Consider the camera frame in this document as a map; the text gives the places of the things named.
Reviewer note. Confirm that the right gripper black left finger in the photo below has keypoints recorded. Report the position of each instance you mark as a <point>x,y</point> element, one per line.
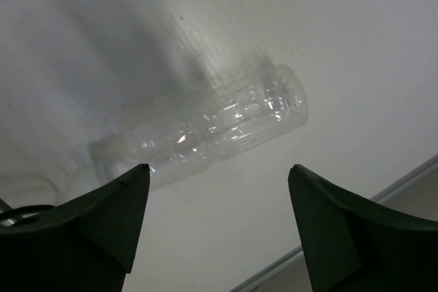
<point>86,244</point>

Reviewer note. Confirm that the right aluminium rail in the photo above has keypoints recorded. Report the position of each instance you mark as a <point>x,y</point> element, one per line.
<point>346,237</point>

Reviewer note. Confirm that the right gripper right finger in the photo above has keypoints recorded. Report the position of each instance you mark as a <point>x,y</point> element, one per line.
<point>419,256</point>

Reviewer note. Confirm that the clear bottle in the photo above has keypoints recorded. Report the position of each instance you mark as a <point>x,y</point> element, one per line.
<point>185,137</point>

